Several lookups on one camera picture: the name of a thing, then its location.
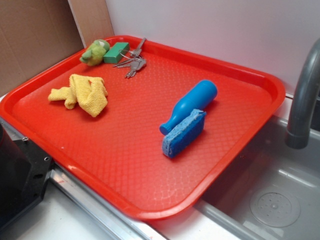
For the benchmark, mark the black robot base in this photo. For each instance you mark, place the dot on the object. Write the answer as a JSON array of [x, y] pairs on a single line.
[[24, 172]]

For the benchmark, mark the yellow cloth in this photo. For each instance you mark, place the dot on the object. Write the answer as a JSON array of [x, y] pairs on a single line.
[[86, 91]]

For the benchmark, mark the blue sponge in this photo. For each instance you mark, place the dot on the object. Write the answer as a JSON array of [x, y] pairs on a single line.
[[183, 134]]

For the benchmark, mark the blue plastic bottle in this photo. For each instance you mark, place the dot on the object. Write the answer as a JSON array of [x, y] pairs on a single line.
[[202, 94]]

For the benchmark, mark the red plastic tray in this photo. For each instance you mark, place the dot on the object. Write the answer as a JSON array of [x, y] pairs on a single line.
[[118, 154]]

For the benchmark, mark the silver key bunch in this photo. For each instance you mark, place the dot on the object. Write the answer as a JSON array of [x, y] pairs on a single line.
[[133, 60]]

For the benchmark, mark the green rectangular block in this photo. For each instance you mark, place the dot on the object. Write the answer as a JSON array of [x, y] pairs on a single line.
[[116, 52]]

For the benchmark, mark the green plush toy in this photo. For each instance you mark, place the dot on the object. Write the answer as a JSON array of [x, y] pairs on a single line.
[[94, 54]]

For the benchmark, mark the grey plastic sink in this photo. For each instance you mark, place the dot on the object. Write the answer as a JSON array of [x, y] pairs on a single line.
[[270, 191]]

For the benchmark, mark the grey faucet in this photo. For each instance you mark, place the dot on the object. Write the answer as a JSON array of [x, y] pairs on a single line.
[[304, 113]]

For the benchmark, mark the brown cardboard panel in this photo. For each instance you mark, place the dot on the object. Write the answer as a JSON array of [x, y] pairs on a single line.
[[37, 34]]

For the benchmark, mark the silver metal rail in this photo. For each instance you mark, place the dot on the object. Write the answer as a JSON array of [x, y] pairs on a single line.
[[71, 212]]

